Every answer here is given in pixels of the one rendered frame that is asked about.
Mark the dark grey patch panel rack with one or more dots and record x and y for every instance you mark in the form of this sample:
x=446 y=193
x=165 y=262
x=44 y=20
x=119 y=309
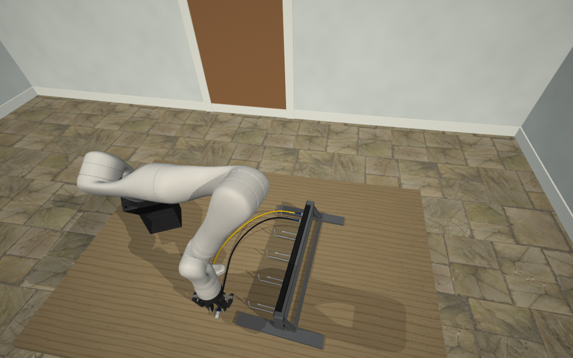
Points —
x=280 y=326

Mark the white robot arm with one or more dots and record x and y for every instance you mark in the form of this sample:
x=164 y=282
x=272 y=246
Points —
x=234 y=200

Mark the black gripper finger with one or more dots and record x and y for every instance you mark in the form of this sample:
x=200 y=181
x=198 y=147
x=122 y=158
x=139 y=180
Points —
x=225 y=304
x=196 y=300

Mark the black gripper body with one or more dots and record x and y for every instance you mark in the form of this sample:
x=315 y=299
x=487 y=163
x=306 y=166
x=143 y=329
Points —
x=219 y=298

